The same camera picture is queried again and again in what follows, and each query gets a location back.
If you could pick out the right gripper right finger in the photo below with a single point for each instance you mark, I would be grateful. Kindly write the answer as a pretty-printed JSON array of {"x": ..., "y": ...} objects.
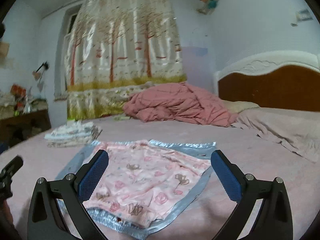
[{"x": 274, "y": 219}]

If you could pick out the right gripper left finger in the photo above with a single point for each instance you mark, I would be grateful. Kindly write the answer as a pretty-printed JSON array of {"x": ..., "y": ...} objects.
[{"x": 45, "y": 219}]

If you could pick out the dark wooden desk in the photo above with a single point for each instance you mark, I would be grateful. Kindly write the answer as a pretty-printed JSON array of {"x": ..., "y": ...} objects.
[{"x": 20, "y": 128}]

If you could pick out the folded cream cloth stack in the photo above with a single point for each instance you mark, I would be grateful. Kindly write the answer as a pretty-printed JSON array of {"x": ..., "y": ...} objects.
[{"x": 78, "y": 141}]

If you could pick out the folded blue white cloth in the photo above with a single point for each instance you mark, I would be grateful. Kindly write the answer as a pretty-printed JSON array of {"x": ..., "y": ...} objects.
[{"x": 73, "y": 130}]

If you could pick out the clear plastic bottle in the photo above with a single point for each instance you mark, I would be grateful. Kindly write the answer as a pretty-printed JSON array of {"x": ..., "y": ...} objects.
[{"x": 27, "y": 107}]

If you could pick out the green white small box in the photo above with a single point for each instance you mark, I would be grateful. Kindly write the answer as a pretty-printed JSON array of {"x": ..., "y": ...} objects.
[{"x": 70, "y": 122}]

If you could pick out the pink cartoon print pants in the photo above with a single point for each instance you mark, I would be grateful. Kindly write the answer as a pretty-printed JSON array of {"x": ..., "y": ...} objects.
[{"x": 143, "y": 182}]

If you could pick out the stack of papers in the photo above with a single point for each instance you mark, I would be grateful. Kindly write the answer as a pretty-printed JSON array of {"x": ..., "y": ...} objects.
[{"x": 7, "y": 105}]

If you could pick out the red box on desk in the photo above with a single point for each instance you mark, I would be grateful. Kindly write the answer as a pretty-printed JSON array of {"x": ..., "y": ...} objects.
[{"x": 18, "y": 91}]

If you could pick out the pale green comb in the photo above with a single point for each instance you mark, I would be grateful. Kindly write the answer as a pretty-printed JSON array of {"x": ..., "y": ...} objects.
[{"x": 122, "y": 117}]

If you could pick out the beige pillow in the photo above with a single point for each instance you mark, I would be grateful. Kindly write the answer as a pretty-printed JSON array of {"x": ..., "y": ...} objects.
[{"x": 239, "y": 106}]

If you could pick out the pink plaid quilt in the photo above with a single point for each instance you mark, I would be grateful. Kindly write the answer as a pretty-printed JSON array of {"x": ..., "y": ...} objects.
[{"x": 181, "y": 102}]

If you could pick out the white wooden headboard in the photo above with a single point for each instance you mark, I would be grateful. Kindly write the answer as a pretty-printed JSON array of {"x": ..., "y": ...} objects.
[{"x": 284, "y": 79}]

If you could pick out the tree print curtain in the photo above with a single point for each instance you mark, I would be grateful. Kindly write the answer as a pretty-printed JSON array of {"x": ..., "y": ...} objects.
[{"x": 119, "y": 48}]

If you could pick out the stuffed doll on shelf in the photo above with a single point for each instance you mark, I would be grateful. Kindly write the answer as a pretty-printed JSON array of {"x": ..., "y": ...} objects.
[{"x": 209, "y": 5}]

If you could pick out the pink wall lamp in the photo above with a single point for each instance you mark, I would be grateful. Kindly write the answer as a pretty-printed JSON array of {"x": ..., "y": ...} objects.
[{"x": 37, "y": 74}]

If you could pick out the window frame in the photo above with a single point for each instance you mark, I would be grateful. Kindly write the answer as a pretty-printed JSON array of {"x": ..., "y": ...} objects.
[{"x": 60, "y": 79}]

